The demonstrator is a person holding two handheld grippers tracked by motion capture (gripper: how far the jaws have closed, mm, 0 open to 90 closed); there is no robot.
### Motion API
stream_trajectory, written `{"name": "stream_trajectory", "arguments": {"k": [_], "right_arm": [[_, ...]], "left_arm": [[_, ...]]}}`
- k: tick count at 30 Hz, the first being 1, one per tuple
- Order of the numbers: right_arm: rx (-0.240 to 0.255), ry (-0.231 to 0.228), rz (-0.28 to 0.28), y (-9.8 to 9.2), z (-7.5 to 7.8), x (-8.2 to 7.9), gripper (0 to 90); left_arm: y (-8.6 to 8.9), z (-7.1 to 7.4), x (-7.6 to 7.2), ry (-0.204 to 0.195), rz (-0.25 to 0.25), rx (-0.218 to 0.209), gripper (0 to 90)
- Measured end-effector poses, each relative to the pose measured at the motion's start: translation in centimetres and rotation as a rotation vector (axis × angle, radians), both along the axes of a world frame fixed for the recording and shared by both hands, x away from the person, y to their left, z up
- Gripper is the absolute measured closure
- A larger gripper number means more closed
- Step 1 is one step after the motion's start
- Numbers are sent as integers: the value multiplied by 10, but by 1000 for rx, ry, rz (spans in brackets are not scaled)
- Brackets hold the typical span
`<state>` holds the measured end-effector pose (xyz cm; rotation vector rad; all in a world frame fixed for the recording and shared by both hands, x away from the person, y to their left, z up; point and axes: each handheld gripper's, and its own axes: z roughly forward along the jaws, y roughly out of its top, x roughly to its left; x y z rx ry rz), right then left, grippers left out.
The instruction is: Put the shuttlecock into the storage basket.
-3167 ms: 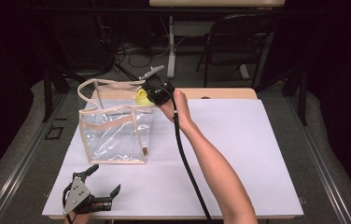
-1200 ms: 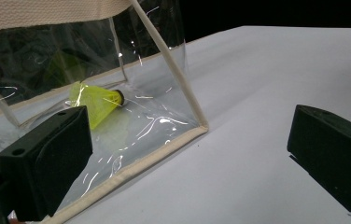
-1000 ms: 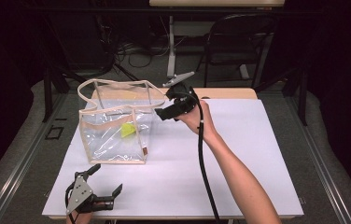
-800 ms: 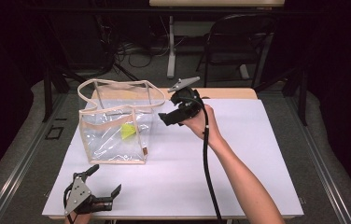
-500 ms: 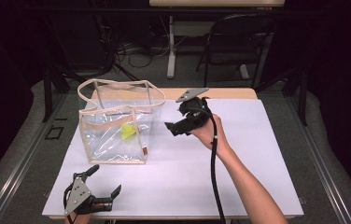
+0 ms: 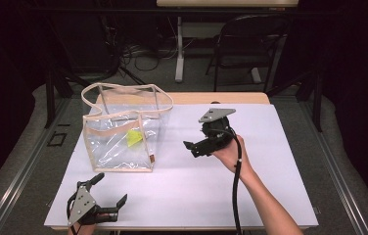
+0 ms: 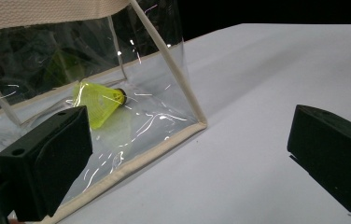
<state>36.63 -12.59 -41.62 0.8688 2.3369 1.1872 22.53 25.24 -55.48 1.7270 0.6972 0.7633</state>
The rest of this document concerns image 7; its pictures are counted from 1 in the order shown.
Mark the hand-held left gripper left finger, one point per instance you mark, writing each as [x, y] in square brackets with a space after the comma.
[44, 165]

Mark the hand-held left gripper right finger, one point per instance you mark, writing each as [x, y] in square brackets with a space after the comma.
[335, 152]

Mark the yellow plastic shuttlecock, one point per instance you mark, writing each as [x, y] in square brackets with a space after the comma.
[100, 102]

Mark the clear plastic bag beige trim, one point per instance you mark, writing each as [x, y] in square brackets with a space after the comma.
[151, 130]

